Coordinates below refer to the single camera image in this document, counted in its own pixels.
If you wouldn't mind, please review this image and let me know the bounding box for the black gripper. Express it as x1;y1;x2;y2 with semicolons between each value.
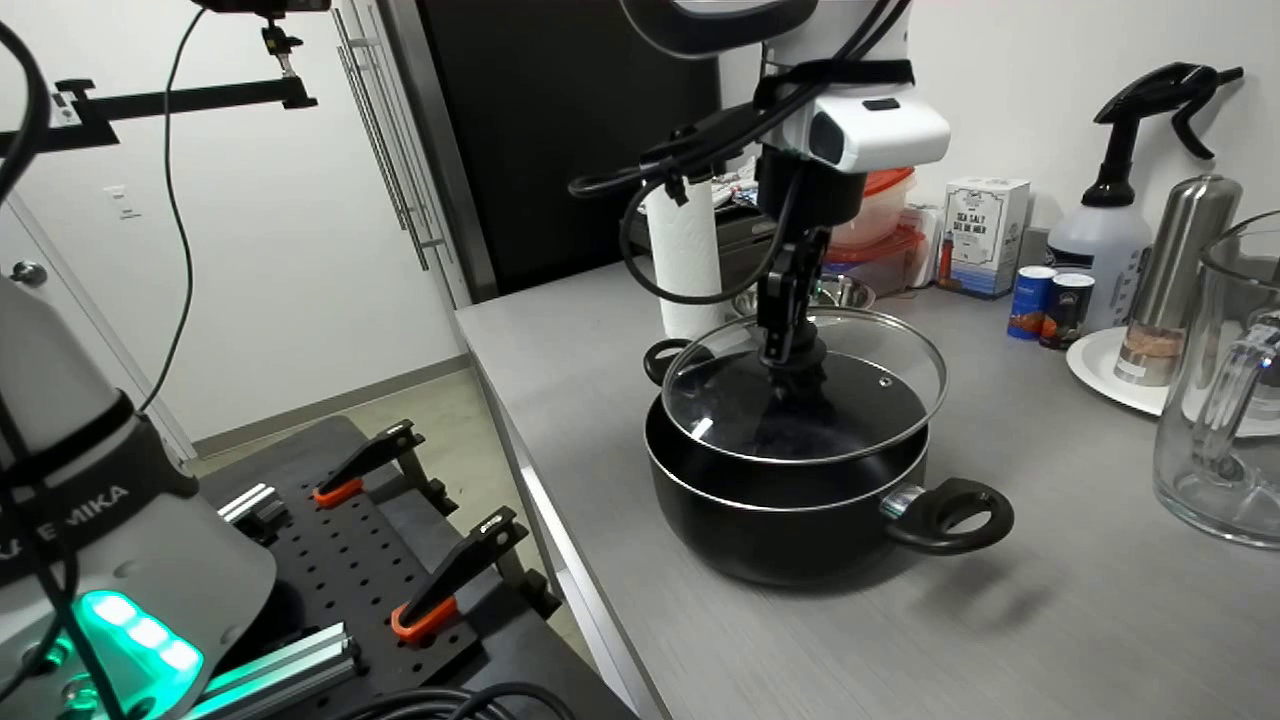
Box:
757;138;872;372

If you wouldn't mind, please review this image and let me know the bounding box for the glass lid black knob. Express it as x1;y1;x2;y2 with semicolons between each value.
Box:
659;302;951;471

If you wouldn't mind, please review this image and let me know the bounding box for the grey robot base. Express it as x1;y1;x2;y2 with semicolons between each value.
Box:
0;271;285;720

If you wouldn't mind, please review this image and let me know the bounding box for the clear container red lid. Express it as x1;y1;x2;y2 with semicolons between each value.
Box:
831;165;925;250
831;220;930;298

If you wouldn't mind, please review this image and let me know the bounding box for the steel mixing bowl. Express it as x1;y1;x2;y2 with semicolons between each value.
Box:
813;267;884;321

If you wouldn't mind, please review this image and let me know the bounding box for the white paper towel roll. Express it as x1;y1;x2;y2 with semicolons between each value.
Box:
643;176;751;342

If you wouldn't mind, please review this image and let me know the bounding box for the white blue carton box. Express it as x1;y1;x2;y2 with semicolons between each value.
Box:
937;176;1034;298

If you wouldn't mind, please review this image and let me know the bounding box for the blue spice can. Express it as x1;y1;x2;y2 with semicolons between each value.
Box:
1009;264;1058;342

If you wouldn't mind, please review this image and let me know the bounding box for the dark spice can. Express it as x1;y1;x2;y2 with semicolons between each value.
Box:
1048;267;1098;353

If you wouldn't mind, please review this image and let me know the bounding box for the white plate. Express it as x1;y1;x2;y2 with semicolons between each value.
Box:
1065;325;1280;442

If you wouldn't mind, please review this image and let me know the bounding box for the spray bottle black trigger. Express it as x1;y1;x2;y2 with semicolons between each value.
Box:
1043;58;1253;336

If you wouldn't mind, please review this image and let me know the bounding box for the steel grinder mill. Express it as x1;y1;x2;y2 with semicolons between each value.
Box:
1116;172;1253;392

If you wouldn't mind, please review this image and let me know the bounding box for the black orange spring clamp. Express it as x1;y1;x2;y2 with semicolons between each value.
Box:
388;500;564;653
308;416;462;514

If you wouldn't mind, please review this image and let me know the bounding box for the clear glass pitcher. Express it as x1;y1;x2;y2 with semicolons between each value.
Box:
1153;206;1280;550

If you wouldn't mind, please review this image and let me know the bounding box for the black perforated board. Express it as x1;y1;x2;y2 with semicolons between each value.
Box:
196;412;634;720

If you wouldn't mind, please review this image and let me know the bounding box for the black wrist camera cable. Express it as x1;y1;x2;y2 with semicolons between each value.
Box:
569;0;925;310

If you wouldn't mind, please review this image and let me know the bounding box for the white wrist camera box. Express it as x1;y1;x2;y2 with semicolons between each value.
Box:
801;90;955;176

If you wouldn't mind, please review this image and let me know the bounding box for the black two-handled pot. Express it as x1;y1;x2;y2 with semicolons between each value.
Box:
640;336;1017;591

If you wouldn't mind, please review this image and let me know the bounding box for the steel door handle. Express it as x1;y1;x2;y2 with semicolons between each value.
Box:
333;0;452;274

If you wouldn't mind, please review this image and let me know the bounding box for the black coiled cable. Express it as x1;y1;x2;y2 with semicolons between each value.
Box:
333;676;584;720

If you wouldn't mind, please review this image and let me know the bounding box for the short silver rail piece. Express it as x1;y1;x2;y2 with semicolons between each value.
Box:
214;478;293;530

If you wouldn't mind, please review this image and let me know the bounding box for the aluminium extrusion rail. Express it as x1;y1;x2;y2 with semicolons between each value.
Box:
183;614;370;720

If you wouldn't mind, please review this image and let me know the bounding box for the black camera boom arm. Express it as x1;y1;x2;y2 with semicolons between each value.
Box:
45;10;323;137

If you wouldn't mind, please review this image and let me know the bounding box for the thin black hanging cable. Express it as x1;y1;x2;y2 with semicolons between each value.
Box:
133;3;214;416

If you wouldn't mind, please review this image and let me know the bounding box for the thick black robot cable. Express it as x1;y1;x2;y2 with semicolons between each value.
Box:
0;16;133;720

